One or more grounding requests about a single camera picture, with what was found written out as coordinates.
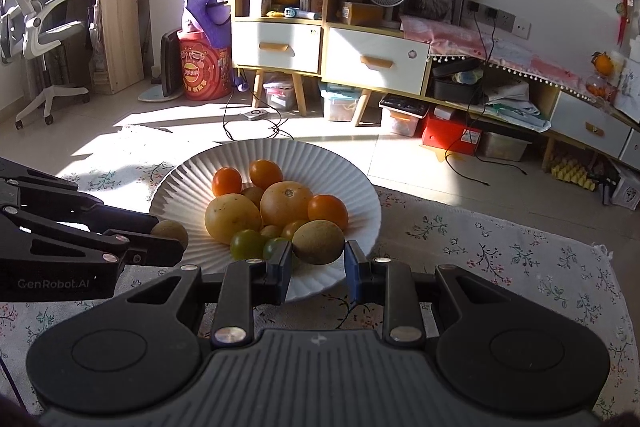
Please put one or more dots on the black storage bin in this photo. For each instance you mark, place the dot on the black storage bin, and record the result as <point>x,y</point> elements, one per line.
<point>457,87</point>

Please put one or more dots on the purple plush toy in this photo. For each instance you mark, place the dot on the purple plush toy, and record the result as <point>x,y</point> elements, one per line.
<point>205,12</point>

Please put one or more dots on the green orange tomato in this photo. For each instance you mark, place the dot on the green orange tomato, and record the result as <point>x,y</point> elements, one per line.
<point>292,229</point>

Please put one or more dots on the yellow egg tray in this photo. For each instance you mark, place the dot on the yellow egg tray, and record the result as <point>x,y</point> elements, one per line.
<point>572,173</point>

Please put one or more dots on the white ribbed plate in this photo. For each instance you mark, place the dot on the white ribbed plate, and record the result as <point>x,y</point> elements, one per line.
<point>200,177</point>

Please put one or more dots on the blue white handheld device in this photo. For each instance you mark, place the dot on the blue white handheld device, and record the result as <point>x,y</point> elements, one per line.
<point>300,13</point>

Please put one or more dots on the grey wall socket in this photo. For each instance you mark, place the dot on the grey wall socket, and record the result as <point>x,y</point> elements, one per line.
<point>492,14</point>

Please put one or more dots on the white floor charger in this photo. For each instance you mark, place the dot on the white floor charger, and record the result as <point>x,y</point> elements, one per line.
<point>255,115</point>

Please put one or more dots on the low wooden cabinet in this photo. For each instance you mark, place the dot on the low wooden cabinet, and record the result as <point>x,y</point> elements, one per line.
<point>545,102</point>

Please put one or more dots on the white wall socket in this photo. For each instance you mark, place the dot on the white wall socket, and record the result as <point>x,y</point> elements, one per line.
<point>522,27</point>

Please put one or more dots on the large orange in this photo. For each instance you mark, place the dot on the large orange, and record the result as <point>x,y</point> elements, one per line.
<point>285,204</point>

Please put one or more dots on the red storage box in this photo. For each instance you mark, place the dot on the red storage box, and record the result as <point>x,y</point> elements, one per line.
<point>445,137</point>

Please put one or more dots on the floral tablecloth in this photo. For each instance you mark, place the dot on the floral tablecloth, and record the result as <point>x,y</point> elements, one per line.
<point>475,257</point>

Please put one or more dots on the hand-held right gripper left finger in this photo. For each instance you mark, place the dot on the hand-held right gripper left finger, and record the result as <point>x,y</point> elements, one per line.
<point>282,272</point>

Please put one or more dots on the cardboard box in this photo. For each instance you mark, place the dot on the cardboard box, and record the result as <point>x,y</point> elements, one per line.
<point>361,13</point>

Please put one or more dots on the small black stand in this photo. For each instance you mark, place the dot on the small black stand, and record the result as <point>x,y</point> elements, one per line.
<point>603,192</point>

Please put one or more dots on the clear box blue lid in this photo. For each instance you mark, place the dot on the clear box blue lid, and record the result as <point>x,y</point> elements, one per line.
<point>340,104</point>

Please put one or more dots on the small yellow toy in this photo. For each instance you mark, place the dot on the small yellow toy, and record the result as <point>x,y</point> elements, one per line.
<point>273,14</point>

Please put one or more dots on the red printed bucket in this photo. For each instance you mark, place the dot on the red printed bucket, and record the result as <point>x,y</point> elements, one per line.
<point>205,69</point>

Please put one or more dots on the white drawer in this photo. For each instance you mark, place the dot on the white drawer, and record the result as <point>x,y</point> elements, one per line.
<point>275,49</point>
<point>375,59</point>
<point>590,127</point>
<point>632,152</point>

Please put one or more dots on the clear box black lid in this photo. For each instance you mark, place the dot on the clear box black lid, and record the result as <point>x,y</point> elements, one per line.
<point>402,117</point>

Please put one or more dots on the wooden desk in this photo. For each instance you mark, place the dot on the wooden desk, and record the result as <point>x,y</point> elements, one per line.
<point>120,37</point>

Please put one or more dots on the small orange box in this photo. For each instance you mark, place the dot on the small orange box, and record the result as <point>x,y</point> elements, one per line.
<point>310,1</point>

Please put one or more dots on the pink fringed cloth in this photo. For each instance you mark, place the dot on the pink fringed cloth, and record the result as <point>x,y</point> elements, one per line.
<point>500,52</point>

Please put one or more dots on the clear jar with oranges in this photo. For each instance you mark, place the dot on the clear jar with oranges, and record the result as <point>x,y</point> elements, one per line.
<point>600,88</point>

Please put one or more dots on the small orange tomato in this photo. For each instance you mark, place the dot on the small orange tomato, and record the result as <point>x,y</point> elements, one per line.
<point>227,182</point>

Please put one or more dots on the white printed box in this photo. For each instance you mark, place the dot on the white printed box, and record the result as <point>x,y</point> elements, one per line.
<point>627,192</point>

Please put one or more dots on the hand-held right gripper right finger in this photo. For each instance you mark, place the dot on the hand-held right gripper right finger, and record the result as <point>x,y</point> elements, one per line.
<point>356,272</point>

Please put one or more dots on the grey clear storage box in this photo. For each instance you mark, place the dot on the grey clear storage box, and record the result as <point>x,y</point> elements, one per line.
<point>505,147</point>

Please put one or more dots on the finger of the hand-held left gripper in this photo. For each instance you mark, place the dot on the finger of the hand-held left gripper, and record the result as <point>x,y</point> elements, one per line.
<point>100,214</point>
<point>145,252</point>

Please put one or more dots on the orange fruit ornament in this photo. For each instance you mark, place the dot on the orange fruit ornament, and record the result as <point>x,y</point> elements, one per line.
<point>602,64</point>

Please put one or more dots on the black panel heater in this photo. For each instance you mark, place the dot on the black panel heater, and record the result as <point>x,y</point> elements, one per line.
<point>171,64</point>

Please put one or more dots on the pile of folded cloths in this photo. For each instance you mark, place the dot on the pile of folded cloths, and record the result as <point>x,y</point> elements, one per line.
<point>517,104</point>

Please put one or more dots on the large yellow citrus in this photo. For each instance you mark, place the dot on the large yellow citrus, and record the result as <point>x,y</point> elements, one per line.
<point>232,219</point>

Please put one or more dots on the sketch paper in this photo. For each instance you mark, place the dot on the sketch paper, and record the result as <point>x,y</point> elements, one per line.
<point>629,89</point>

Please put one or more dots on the white orange carton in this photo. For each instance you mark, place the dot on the white orange carton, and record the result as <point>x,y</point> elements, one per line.
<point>260,2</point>

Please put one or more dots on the white office chair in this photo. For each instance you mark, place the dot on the white office chair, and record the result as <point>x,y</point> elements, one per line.
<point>35,37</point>

